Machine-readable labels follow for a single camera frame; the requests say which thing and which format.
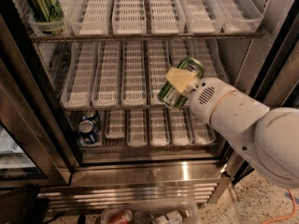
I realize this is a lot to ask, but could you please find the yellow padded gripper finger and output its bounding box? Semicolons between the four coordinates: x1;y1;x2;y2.
165;67;199;96

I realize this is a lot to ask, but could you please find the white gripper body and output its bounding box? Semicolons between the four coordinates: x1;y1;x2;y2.
188;77;237;125

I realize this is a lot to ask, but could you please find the green drink can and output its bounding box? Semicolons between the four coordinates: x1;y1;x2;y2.
27;0;65;35
157;57;205;111

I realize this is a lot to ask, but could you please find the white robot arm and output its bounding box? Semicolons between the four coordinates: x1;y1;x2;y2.
166;68;299;188

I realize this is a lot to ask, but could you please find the top shelf tray four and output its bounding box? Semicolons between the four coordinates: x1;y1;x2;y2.
148;0;186;35

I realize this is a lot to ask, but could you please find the top shelf tray five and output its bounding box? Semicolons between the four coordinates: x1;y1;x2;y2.
179;0;224;34

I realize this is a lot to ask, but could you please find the fridge glass door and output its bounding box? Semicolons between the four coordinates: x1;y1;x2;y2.
232;0;299;185

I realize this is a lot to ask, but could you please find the top shelf tray three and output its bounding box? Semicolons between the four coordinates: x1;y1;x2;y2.
111;0;147;35

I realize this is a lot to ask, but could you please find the top shelf tray six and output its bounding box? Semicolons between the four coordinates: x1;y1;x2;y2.
216;0;263;33

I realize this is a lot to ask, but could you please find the blue soda can rear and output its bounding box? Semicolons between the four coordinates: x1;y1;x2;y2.
82;110;101;130

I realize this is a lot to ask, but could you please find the blue soda can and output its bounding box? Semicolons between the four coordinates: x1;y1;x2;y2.
78;120;99;145
82;110;101;130

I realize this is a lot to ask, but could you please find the blue soda can front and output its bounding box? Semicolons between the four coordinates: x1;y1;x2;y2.
78;120;99;145

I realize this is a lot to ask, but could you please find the top shelf tray two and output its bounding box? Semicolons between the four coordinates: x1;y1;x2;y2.
70;0;113;35

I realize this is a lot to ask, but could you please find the top shelf tray one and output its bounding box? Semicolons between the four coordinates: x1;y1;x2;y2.
13;0;69;35

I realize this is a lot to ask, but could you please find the clear plastic floor bin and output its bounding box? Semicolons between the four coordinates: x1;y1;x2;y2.
101;199;201;224

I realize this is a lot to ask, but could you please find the white labelled bottle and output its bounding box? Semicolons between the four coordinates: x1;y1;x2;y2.
150;210;190;224

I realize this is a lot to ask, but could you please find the orange power cable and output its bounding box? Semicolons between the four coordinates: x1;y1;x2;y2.
261;189;298;224

